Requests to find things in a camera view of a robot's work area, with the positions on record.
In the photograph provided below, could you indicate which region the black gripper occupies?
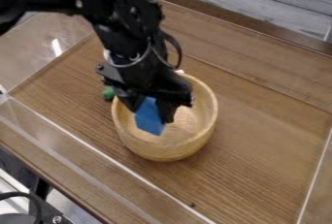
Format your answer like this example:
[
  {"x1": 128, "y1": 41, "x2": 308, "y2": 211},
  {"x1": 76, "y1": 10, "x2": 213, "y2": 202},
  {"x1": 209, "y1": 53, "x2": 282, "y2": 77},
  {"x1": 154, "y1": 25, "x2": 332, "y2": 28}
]
[{"x1": 96, "y1": 49, "x2": 191, "y2": 123}]

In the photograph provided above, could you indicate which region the blue foam block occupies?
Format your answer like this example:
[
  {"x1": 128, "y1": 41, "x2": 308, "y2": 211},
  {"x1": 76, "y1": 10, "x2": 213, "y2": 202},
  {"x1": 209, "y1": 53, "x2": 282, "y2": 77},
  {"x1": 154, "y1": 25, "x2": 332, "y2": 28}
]
[{"x1": 135, "y1": 97, "x2": 164, "y2": 136}]

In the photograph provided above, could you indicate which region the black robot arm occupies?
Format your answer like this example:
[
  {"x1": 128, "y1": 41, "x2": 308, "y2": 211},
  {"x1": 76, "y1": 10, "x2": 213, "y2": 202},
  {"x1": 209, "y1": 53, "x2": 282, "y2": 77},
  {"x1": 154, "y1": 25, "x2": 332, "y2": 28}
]
[{"x1": 0, "y1": 0, "x2": 191, "y2": 123}]

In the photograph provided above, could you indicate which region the brown wooden bowl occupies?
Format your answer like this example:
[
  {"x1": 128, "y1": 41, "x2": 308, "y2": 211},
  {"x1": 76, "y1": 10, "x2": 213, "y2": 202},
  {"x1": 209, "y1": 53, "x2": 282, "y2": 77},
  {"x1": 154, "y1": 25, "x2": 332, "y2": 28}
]
[{"x1": 111, "y1": 73, "x2": 218, "y2": 162}]

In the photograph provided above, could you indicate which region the green and white toy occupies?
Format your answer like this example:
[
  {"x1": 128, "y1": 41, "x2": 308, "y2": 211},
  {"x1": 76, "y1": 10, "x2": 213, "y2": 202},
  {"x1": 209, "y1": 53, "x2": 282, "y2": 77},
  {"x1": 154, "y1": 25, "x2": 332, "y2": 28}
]
[{"x1": 103, "y1": 69, "x2": 187, "y2": 101}]

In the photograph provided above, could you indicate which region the black metal frame bracket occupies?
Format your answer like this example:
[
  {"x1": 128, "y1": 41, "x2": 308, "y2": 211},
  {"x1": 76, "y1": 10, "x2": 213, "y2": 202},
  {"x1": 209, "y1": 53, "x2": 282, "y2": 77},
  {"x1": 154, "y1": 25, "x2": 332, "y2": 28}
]
[{"x1": 26, "y1": 193, "x2": 73, "y2": 224}]

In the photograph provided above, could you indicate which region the black cable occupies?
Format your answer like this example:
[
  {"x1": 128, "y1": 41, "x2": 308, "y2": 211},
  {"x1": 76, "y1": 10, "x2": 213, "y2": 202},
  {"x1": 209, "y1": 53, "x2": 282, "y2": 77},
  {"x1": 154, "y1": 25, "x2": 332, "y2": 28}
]
[{"x1": 0, "y1": 191, "x2": 47, "y2": 224}]

